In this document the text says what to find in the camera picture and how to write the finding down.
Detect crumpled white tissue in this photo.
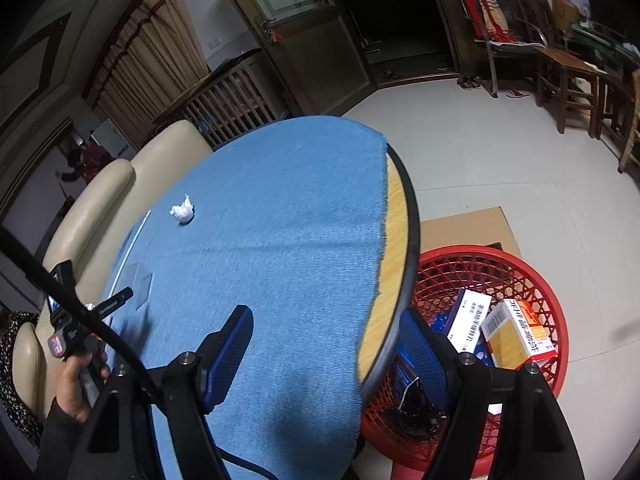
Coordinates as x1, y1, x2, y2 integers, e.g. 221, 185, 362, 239
170, 193, 196, 225

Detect orange and white box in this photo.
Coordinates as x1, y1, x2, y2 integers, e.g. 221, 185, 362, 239
517, 302, 557, 361

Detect black cable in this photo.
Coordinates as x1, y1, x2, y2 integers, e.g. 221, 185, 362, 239
0, 227, 281, 480

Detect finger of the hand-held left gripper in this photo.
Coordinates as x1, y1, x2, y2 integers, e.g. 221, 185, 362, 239
92, 287, 134, 318

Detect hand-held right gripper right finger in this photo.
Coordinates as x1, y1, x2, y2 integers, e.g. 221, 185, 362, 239
398, 307, 586, 480

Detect red cloth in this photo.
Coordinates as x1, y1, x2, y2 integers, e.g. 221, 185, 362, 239
456, 0, 516, 43

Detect wooden crib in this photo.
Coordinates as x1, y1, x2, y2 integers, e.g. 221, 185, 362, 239
152, 52, 288, 150

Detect person's left forearm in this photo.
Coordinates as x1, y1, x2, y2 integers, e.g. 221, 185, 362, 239
36, 397, 101, 480

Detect cardboard box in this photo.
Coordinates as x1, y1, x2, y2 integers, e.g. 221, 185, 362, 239
551, 0, 578, 31

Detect wooden chair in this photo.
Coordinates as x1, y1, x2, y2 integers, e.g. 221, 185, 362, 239
515, 0, 608, 136
595, 67, 640, 176

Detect green desk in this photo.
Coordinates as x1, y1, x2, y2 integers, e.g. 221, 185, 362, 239
572, 20, 640, 68

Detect white cabinet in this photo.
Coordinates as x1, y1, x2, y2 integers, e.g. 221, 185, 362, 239
90, 119, 136, 161

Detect orange and yellow box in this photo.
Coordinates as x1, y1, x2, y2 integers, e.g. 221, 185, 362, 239
481, 298, 543, 368

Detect beige curtain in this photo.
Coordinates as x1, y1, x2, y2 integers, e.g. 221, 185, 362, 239
82, 0, 211, 136

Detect person's left hand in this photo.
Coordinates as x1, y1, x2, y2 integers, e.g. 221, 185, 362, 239
54, 350, 112, 423

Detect cardboard sheet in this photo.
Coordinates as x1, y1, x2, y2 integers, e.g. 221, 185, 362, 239
419, 206, 523, 271

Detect dotted black garment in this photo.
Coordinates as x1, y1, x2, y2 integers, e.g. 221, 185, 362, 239
0, 310, 43, 448

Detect red door tassel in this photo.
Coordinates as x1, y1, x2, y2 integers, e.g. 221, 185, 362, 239
260, 17, 284, 44

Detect purple and white box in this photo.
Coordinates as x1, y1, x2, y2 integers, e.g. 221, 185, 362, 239
446, 287, 493, 356

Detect red plastic basket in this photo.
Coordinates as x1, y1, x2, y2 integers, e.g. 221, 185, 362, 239
360, 245, 571, 480

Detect black plastic bag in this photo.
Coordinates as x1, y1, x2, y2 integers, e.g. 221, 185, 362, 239
390, 375, 451, 441

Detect round wooden table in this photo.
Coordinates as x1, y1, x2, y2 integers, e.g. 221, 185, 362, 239
356, 142, 421, 401

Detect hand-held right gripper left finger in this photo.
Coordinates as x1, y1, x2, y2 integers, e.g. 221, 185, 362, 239
67, 305, 256, 480

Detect blue tablecloth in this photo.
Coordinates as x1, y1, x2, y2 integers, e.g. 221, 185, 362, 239
102, 116, 388, 480

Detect wooden glass-panel door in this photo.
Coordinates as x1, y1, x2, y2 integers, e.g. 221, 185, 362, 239
207, 0, 373, 116
420, 0, 546, 76

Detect metal chair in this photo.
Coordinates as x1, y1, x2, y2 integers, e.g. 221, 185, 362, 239
455, 0, 551, 98

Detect cream leather sofa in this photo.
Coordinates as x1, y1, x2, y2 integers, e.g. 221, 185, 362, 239
12, 119, 216, 426

